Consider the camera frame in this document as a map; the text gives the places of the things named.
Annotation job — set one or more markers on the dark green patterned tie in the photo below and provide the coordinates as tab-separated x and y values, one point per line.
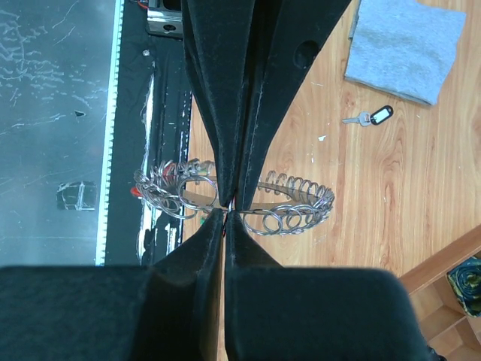
465	282

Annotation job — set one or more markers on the black key tag with key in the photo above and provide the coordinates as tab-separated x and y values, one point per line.
372	119

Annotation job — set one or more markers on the grey folded cloth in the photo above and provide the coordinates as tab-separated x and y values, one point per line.
403	48

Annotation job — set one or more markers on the wooden compartment tray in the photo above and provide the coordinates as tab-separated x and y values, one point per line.
443	322

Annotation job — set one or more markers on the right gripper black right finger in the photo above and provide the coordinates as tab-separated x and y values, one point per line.
279	313

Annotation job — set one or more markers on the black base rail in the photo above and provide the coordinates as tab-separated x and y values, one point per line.
149	106

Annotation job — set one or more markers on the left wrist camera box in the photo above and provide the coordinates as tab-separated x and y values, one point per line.
164	18

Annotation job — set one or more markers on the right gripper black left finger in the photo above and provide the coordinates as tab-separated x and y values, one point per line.
167	311

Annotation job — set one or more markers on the metal key ring disc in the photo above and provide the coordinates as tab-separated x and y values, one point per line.
185	189

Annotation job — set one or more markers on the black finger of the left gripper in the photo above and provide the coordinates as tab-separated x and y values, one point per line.
215	37
290	37

